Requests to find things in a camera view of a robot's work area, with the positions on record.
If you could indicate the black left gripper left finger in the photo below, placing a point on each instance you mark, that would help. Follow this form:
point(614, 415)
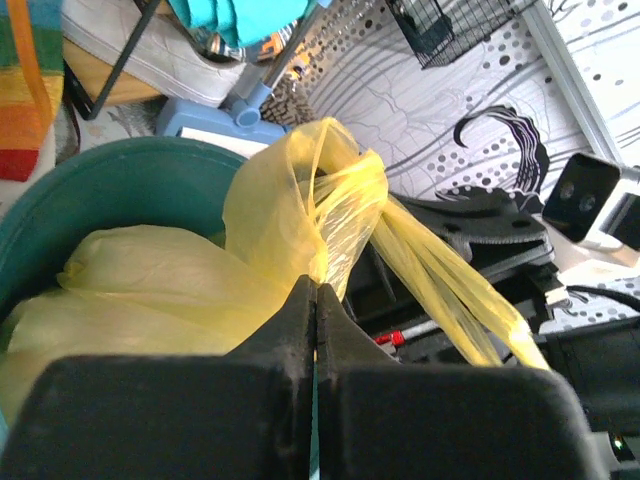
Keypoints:
point(243, 415)

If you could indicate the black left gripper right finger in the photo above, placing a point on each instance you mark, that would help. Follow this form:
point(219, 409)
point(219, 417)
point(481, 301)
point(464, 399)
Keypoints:
point(381, 419)

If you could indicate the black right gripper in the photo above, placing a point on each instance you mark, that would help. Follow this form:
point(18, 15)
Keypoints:
point(506, 245)

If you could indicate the yellow plastic trash bag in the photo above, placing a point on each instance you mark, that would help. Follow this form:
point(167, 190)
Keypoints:
point(306, 205)

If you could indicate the teal plastic trash bin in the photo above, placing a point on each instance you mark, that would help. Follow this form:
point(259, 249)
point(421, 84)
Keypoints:
point(165, 181)

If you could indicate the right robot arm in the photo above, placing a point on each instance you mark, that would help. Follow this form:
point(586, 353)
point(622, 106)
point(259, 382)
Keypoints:
point(602, 365)

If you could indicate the blue lint roller mop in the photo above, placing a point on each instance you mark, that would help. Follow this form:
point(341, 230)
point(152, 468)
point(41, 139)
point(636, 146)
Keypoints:
point(239, 117)

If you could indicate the teal folded cloth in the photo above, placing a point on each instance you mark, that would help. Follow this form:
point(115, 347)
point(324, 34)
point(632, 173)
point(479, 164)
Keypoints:
point(240, 23)

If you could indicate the rainbow striped cloth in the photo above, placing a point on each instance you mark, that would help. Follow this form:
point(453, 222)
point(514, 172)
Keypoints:
point(31, 82)

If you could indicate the white shoes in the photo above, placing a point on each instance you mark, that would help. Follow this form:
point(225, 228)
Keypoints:
point(162, 62)

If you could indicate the wooden shelf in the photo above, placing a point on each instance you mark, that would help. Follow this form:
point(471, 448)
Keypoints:
point(87, 107)

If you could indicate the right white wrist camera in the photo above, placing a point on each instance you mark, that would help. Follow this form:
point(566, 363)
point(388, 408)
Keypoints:
point(592, 217)

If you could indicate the black wire basket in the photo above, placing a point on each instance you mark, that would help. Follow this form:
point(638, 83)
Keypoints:
point(440, 32)

